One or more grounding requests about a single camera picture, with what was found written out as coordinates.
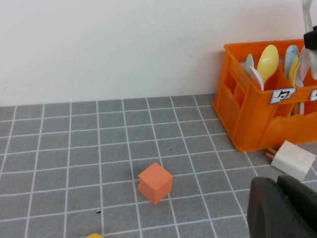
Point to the grey plastic fork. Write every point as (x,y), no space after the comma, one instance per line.
(299,82)

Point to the white plastic spoon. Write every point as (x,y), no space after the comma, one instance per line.
(257,78)

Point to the yellow rubber duck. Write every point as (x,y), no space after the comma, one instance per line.
(94,236)

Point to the yellow plastic spoon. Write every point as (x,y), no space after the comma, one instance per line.
(267,62)

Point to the orange foam cube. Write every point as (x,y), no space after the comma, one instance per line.
(154,182)

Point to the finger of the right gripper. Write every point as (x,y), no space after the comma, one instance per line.
(311,39)

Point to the pale pink plastic cutlery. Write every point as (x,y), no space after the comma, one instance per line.
(314,64)

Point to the light blue plastic cutlery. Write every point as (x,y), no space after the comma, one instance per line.
(291,55)

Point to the white plastic fork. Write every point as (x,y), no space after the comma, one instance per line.
(307,17)

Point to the yellow plastic fork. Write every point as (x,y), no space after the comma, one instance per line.
(293,70)

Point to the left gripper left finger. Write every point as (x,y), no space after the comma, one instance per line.
(270,213)

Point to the grey checked table mat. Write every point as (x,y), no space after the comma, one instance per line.
(74,148)

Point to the orange plastic cutlery holder crate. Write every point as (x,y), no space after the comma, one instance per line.
(250,124)

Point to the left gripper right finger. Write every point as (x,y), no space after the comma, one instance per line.
(304,198)

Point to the white rectangular block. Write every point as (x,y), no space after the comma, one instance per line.
(292,160)

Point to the mint green plastic spoon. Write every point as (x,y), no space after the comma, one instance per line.
(249,63)

